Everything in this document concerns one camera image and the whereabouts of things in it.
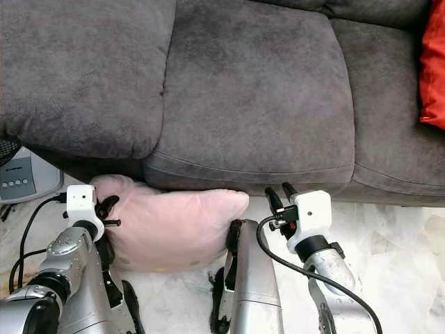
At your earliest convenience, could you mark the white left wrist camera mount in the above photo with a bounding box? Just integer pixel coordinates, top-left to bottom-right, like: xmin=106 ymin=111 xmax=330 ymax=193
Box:
xmin=66 ymin=184 xmax=98 ymax=223

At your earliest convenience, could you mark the dark brown fabric sofa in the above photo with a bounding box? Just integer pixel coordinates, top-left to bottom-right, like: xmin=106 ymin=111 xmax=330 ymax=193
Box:
xmin=0 ymin=0 xmax=445 ymax=207

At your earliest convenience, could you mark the red rectangular pillow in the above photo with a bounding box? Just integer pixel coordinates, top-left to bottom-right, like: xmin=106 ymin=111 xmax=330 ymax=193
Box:
xmin=419 ymin=14 xmax=445 ymax=131

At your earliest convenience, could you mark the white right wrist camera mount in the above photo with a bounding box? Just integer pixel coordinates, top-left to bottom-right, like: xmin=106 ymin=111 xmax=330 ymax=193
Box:
xmin=285 ymin=190 xmax=333 ymax=253

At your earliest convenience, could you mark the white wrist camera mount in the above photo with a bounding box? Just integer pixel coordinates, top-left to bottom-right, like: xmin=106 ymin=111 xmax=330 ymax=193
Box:
xmin=285 ymin=190 xmax=333 ymax=253
xmin=66 ymin=184 xmax=98 ymax=223

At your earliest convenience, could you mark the grey white fan base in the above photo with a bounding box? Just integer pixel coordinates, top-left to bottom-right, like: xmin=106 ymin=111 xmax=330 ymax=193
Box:
xmin=0 ymin=146 xmax=65 ymax=205

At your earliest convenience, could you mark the pink cat face pillow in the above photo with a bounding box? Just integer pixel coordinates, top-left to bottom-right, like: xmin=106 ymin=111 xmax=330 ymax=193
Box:
xmin=90 ymin=174 xmax=250 ymax=273

